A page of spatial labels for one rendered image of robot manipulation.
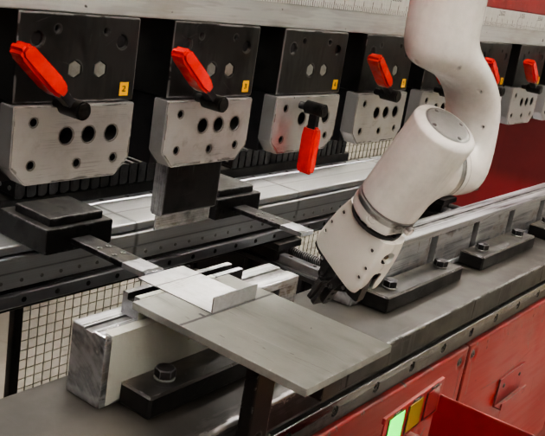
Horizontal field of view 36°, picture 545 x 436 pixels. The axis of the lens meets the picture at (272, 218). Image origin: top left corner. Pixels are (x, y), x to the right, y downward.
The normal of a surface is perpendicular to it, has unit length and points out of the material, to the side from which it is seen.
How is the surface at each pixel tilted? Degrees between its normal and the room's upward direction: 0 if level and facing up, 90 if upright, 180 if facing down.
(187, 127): 90
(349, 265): 96
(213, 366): 0
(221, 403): 0
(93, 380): 90
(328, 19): 90
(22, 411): 0
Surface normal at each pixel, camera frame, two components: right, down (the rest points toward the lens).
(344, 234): -0.77, 0.10
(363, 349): 0.15, -0.95
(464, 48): 0.41, 0.43
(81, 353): -0.60, 0.14
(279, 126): 0.78, 0.29
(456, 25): 0.10, 0.29
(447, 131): 0.42, -0.66
